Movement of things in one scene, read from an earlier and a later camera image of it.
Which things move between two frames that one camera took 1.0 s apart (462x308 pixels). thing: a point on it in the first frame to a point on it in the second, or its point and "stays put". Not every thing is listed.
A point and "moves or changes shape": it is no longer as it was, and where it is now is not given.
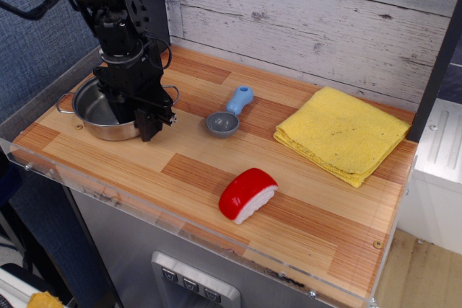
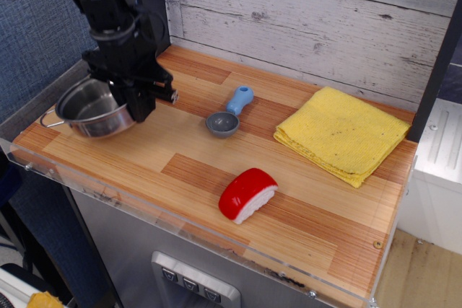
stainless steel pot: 89,104 moves or changes shape
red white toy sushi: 247,194 stays put
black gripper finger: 124,110 to 120,93
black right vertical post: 431,95 stays put
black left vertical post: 151,1 stays put
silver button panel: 183,286 stays put
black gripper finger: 148,124 to 141,102
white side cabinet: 432,207 stays put
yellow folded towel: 347,137 stays put
